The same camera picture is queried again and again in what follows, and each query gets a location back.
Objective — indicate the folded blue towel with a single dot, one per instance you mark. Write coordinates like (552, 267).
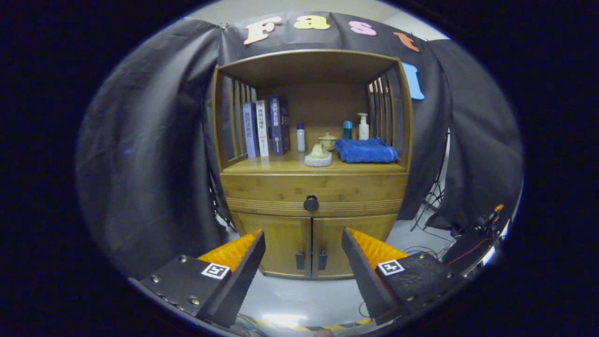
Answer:
(367, 151)

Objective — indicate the black equipment with orange tip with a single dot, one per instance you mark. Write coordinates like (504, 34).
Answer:
(468, 248)

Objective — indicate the black round drawer knob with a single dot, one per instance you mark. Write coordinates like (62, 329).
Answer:
(311, 203)

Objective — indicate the dark blue book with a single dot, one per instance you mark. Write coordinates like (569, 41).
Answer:
(278, 125)

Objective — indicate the white pump bottle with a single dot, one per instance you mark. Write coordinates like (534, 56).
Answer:
(363, 130)

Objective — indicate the light blue book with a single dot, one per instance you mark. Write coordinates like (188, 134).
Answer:
(250, 131)

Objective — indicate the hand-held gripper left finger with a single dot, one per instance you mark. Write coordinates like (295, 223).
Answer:
(243, 281)

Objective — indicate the wooden cabinet door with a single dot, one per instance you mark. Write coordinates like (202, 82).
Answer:
(355, 223)
(285, 234)

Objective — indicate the white bottle with blue cap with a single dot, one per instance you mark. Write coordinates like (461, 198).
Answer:
(300, 139)

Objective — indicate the teal bottle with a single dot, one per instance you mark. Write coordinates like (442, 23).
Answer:
(347, 130)

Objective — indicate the black backdrop cloth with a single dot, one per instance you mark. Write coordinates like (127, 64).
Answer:
(154, 154)

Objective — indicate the beige lidded teacup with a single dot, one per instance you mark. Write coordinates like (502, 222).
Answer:
(328, 140)

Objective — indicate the wooden countertop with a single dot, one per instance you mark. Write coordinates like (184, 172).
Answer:
(281, 164)

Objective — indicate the white book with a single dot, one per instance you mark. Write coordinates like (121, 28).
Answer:
(262, 128)

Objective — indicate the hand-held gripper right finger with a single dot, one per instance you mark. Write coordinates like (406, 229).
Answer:
(362, 276)

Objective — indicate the wooden cabinet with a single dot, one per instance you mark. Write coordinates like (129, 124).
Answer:
(309, 68)

